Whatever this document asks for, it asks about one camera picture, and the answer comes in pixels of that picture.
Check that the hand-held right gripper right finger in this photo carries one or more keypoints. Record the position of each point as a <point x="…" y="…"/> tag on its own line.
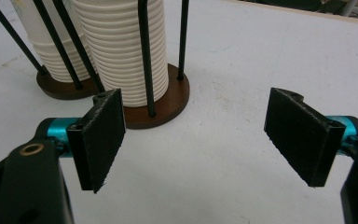
<point x="301" y="140"/>

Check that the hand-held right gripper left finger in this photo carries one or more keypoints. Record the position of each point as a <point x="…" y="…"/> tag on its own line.
<point x="99" y="140"/>

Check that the stack of white paper cups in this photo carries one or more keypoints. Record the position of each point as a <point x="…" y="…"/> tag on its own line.
<point x="49" y="59"/>
<point x="115" y="46"/>

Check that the white table mat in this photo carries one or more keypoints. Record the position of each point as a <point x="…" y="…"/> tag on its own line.
<point x="205" y="161"/>

